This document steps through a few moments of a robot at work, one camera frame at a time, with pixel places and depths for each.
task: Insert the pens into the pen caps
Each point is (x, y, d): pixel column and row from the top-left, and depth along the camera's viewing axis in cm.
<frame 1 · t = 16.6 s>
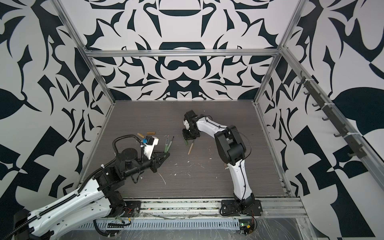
left hand: (168, 151, 69), fingers closed
right hand: (186, 136, 98), fingers closed
tan pen: (190, 148, 96), point 2 cm above the table
green pen cap: (186, 142, 99), point 2 cm above the table
tan pen cap: (150, 133, 104), on the table
tan pen cap 2: (141, 135, 104), on the table

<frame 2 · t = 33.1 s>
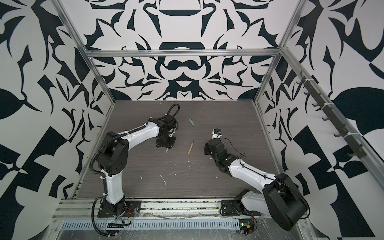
left hand: (170, 143, 92), fingers open
right hand: (208, 141, 87), fingers closed
green pen cap 2: (191, 122, 110), on the table
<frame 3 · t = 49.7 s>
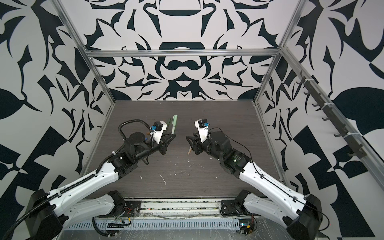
left hand: (173, 131, 70), fingers closed
right hand: (190, 134, 69), fingers open
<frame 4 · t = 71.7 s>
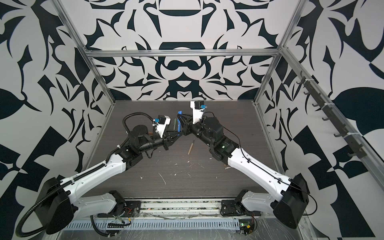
left hand: (181, 129, 70), fingers closed
right hand: (178, 115, 65), fingers closed
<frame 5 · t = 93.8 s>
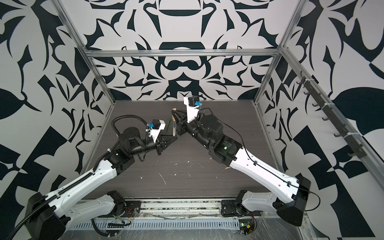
left hand: (176, 134, 67), fingers closed
right hand: (173, 110, 58), fingers closed
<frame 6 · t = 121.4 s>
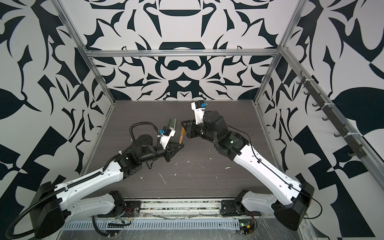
left hand: (183, 142, 70), fingers closed
right hand: (181, 122, 65), fingers closed
